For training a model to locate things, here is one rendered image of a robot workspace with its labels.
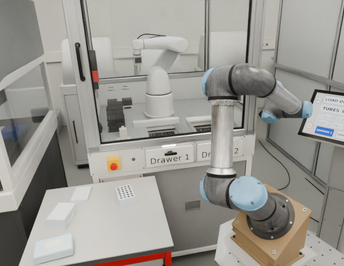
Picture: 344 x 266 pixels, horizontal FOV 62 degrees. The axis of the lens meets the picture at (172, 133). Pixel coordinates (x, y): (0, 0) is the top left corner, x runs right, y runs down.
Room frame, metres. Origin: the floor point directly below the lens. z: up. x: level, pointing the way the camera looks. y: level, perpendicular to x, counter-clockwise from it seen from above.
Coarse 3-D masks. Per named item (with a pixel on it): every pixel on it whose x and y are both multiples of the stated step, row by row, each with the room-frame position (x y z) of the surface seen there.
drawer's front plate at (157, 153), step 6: (150, 150) 1.50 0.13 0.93; (156, 150) 1.51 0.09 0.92; (162, 150) 1.51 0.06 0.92; (168, 150) 1.52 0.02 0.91; (174, 150) 1.53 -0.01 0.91; (180, 150) 1.53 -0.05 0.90; (186, 150) 1.54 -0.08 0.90; (192, 150) 1.55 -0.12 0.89; (150, 156) 1.50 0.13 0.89; (156, 156) 1.51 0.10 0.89; (162, 156) 1.51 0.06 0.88; (168, 156) 1.52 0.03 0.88; (174, 156) 1.53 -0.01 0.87; (186, 156) 1.54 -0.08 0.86; (192, 156) 1.55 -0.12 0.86; (150, 162) 1.50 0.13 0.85; (156, 162) 1.51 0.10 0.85; (168, 162) 1.52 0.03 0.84; (174, 162) 1.52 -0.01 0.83; (180, 162) 1.53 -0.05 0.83; (186, 162) 1.54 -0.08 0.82
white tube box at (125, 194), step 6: (120, 186) 1.33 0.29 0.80; (126, 186) 1.33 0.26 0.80; (120, 192) 1.28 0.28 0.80; (126, 192) 1.28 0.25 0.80; (132, 192) 1.27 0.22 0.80; (120, 198) 1.23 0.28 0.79; (126, 198) 1.22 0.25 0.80; (132, 198) 1.23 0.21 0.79; (120, 204) 1.21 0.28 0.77; (126, 204) 1.22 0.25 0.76
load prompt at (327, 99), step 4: (324, 96) 1.65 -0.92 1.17; (328, 96) 1.64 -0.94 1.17; (332, 96) 1.63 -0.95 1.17; (324, 100) 1.64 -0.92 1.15; (328, 100) 1.62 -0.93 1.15; (332, 100) 1.61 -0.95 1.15; (336, 100) 1.60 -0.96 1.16; (340, 100) 1.59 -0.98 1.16; (336, 104) 1.58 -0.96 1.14; (340, 104) 1.57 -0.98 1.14
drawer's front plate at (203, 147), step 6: (198, 144) 1.56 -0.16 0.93; (204, 144) 1.56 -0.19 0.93; (210, 144) 1.57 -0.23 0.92; (234, 144) 1.59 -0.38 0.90; (240, 144) 1.60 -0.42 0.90; (198, 150) 1.55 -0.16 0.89; (204, 150) 1.56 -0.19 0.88; (210, 150) 1.57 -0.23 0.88; (234, 150) 1.59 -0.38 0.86; (240, 150) 1.60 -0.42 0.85; (198, 156) 1.55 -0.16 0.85; (204, 156) 1.56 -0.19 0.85; (210, 156) 1.57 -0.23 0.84
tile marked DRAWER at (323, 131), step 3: (318, 126) 1.55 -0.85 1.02; (318, 129) 1.53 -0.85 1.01; (321, 129) 1.52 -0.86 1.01; (324, 129) 1.51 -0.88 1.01; (327, 129) 1.51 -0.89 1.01; (330, 129) 1.50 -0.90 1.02; (333, 129) 1.49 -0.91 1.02; (315, 132) 1.53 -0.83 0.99; (318, 132) 1.52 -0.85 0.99; (321, 132) 1.51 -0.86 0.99; (324, 132) 1.50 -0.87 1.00; (327, 132) 1.49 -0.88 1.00; (330, 132) 1.49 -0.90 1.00; (324, 135) 1.49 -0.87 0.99; (327, 135) 1.48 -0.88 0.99; (330, 135) 1.48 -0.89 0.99
